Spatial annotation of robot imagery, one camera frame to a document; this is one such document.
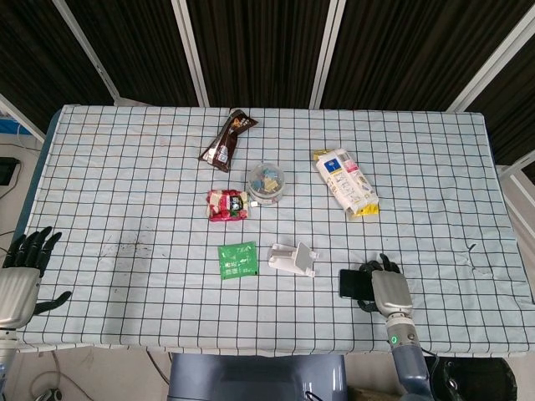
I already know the white yellow snack package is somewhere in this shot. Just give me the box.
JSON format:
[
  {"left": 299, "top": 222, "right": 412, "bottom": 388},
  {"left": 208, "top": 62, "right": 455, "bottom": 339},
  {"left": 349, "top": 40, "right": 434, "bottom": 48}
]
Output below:
[{"left": 313, "top": 147, "right": 381, "bottom": 221}]

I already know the red spouted drink pouch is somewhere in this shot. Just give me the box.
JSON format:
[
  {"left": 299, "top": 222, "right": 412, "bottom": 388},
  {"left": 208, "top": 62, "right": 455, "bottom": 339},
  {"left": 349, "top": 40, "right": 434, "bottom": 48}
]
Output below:
[{"left": 206, "top": 188, "right": 259, "bottom": 223}]

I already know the white floor cable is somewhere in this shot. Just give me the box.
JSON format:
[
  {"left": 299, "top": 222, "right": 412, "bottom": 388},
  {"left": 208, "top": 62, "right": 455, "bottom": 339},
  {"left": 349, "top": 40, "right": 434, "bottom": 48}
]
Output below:
[{"left": 24, "top": 353, "right": 68, "bottom": 401}]

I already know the black round bin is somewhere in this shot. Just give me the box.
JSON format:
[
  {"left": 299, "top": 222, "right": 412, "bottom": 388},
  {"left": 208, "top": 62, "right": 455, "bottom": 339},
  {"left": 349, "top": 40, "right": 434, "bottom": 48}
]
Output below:
[{"left": 421, "top": 354, "right": 520, "bottom": 401}]

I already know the white folding phone stand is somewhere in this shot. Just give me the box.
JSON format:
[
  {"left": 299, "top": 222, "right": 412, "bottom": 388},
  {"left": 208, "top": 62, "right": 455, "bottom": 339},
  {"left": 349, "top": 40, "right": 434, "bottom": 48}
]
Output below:
[{"left": 267, "top": 241, "right": 321, "bottom": 277}]

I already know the black box device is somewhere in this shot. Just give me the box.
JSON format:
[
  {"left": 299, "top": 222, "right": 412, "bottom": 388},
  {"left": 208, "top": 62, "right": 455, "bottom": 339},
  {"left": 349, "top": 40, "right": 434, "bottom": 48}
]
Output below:
[{"left": 0, "top": 157, "right": 22, "bottom": 187}]

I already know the green tea sachet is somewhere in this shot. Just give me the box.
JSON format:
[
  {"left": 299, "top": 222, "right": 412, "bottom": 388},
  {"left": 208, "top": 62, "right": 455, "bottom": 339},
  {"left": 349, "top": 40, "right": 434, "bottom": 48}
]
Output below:
[{"left": 217, "top": 241, "right": 260, "bottom": 279}]

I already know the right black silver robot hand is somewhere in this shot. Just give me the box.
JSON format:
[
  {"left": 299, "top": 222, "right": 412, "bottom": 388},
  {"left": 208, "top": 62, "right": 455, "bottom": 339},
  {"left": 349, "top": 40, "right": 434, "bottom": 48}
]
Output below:
[{"left": 356, "top": 252, "right": 415, "bottom": 317}]

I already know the black smartphone teal edge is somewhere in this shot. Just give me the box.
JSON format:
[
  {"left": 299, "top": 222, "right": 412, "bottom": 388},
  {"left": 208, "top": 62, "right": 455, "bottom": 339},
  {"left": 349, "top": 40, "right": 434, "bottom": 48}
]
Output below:
[{"left": 339, "top": 268, "right": 375, "bottom": 300}]

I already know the clear jar of clips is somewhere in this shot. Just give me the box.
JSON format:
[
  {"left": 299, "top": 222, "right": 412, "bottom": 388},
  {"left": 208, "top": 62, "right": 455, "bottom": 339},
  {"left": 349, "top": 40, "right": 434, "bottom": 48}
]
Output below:
[{"left": 246, "top": 163, "right": 288, "bottom": 207}]

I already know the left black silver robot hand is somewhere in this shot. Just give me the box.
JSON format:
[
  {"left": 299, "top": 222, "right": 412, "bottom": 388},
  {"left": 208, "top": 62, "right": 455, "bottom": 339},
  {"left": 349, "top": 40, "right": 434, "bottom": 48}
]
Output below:
[{"left": 0, "top": 226, "right": 74, "bottom": 329}]

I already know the white partition frame post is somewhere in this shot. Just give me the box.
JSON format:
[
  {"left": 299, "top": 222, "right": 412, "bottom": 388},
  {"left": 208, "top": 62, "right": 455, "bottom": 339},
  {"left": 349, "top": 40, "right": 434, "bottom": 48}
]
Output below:
[
  {"left": 308, "top": 0, "right": 346, "bottom": 109},
  {"left": 171, "top": 0, "right": 211, "bottom": 108},
  {"left": 51, "top": 0, "right": 123, "bottom": 104},
  {"left": 444, "top": 6, "right": 535, "bottom": 113},
  {"left": 496, "top": 150, "right": 535, "bottom": 187},
  {"left": 0, "top": 93, "right": 48, "bottom": 142}
]

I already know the brown snack wrapper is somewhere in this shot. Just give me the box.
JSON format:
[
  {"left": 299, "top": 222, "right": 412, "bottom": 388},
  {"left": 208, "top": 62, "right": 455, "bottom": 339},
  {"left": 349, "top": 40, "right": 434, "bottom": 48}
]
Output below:
[{"left": 197, "top": 108, "right": 259, "bottom": 174}]

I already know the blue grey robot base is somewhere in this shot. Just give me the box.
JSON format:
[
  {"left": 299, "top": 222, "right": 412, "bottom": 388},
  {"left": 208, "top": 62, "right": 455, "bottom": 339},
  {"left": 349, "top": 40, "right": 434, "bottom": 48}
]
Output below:
[{"left": 167, "top": 353, "right": 349, "bottom": 401}]

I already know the checkered light blue tablecloth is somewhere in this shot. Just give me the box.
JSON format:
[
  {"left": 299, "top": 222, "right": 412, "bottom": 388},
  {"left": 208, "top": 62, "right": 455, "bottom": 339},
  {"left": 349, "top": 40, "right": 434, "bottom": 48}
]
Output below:
[{"left": 14, "top": 104, "right": 534, "bottom": 357}]

